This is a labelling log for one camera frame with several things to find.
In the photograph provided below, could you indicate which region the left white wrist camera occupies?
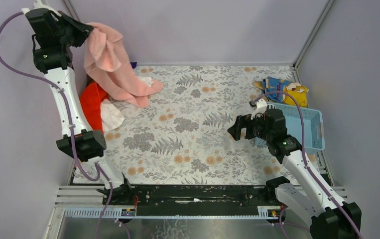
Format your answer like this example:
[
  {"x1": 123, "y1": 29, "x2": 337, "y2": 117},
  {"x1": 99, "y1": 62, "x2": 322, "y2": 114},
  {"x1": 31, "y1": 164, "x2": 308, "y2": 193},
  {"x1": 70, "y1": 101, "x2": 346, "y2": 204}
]
[{"x1": 21, "y1": 0, "x2": 61, "y2": 16}]

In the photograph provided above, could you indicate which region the white towel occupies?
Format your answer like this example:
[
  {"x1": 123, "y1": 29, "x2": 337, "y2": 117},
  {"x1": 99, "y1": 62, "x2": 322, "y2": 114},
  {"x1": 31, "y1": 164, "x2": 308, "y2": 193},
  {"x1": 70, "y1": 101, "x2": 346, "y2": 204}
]
[{"x1": 101, "y1": 99, "x2": 125, "y2": 132}]

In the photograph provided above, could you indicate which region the light blue plastic basket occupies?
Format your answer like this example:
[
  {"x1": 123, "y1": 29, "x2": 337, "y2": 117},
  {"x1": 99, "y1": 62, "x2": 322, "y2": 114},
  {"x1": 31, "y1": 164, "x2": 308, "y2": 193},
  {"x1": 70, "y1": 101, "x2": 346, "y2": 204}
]
[{"x1": 273, "y1": 103, "x2": 325, "y2": 154}]

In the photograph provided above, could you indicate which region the floral table cloth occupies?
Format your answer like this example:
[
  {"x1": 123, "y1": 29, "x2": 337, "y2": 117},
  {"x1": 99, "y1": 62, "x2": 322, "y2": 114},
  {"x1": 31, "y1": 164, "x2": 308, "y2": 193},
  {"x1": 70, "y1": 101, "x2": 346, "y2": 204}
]
[{"x1": 72, "y1": 65, "x2": 324, "y2": 186}]

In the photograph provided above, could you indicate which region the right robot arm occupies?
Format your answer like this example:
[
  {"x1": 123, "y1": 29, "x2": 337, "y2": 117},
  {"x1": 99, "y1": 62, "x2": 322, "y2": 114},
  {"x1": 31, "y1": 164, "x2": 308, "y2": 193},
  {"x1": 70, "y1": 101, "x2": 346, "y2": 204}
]
[{"x1": 228, "y1": 108, "x2": 363, "y2": 239}]

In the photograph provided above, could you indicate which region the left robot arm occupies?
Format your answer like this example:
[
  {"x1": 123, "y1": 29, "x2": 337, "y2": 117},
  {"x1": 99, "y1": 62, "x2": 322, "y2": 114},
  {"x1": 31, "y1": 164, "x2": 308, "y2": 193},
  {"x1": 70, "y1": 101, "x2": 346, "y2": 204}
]
[{"x1": 22, "y1": 7, "x2": 133, "y2": 200}]

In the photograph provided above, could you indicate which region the purple towel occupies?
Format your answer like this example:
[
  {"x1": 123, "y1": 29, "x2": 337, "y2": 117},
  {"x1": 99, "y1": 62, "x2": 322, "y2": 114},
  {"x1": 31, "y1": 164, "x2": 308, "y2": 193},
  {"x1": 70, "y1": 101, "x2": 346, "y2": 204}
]
[{"x1": 130, "y1": 62, "x2": 137, "y2": 69}]

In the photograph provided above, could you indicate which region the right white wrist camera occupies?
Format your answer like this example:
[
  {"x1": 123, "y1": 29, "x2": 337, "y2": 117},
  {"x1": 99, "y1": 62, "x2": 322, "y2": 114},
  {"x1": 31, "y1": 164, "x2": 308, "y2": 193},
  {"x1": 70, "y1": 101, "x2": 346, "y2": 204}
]
[{"x1": 249, "y1": 99, "x2": 268, "y2": 120}]

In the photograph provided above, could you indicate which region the pink towel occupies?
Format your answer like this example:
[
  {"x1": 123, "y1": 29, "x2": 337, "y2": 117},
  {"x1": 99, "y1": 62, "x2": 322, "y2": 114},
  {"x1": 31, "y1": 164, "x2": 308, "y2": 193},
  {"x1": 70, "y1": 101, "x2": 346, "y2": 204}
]
[{"x1": 84, "y1": 22, "x2": 164, "y2": 108}]

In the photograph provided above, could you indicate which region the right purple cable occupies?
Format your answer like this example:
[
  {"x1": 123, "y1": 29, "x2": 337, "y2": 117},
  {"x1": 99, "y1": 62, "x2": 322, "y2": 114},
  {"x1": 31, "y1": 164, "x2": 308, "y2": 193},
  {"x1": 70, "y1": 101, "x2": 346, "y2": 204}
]
[{"x1": 254, "y1": 91, "x2": 365, "y2": 239}]

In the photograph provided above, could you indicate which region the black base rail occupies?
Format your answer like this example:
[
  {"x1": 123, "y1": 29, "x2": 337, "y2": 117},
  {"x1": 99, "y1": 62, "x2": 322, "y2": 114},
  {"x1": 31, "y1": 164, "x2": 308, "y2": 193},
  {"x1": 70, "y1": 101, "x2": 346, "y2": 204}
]
[{"x1": 102, "y1": 184, "x2": 298, "y2": 218}]

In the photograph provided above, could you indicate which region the red orange towel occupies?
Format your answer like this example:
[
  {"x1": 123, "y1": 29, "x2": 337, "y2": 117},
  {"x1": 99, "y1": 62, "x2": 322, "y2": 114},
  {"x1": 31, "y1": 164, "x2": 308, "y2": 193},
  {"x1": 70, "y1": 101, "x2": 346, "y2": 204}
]
[{"x1": 80, "y1": 82, "x2": 109, "y2": 133}]

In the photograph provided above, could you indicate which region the blue yellow cartoon towel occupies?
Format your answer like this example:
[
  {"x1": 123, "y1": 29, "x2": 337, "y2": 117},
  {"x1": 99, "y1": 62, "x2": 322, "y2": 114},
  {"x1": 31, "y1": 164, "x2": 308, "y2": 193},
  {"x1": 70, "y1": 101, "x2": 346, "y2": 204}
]
[{"x1": 253, "y1": 77, "x2": 309, "y2": 108}]

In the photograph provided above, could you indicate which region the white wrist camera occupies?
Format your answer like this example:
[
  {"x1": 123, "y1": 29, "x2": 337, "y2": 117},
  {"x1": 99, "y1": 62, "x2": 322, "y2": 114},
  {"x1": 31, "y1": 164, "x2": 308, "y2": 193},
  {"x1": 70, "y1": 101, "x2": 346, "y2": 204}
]
[
  {"x1": 249, "y1": 99, "x2": 268, "y2": 120},
  {"x1": 21, "y1": 0, "x2": 61, "y2": 16}
]

